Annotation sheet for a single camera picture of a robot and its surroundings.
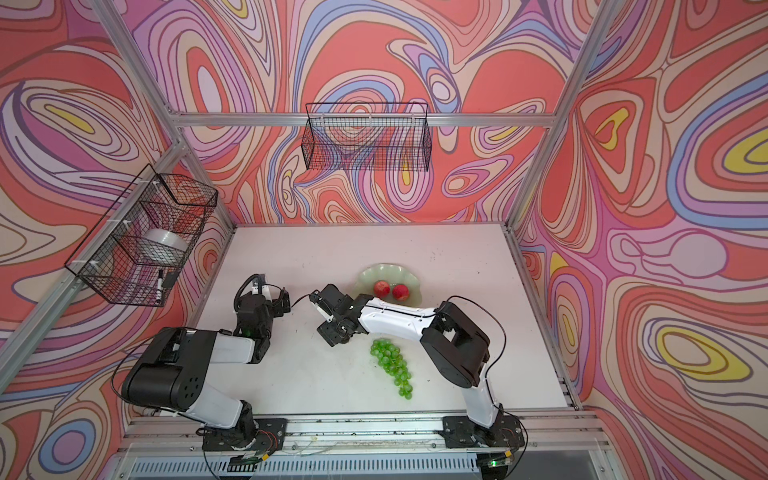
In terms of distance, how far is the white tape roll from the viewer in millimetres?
706

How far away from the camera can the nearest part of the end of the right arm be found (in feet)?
2.09

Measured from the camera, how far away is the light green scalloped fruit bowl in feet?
3.21

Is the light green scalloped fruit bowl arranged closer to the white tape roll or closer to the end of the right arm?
the end of the right arm

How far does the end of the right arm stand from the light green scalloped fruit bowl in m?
0.22

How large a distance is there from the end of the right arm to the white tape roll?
0.35 meters
